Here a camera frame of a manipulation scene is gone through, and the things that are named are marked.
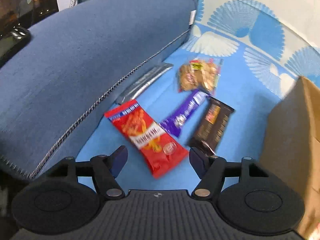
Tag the black snack packet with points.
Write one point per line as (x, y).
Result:
(212, 125)

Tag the purple snack packet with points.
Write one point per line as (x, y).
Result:
(182, 117)

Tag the black device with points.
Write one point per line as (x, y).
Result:
(12, 42)

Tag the silver snack packet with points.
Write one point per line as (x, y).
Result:
(145, 82)

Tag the brown cardboard box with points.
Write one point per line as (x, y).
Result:
(295, 130)

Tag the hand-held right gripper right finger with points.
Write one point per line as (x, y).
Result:
(197, 162)

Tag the dark window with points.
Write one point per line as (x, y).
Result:
(25, 0)

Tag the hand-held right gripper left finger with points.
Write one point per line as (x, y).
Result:
(119, 158)

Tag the clear cookie packet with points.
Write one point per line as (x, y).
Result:
(195, 76)

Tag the red snack packet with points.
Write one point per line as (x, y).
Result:
(147, 135)

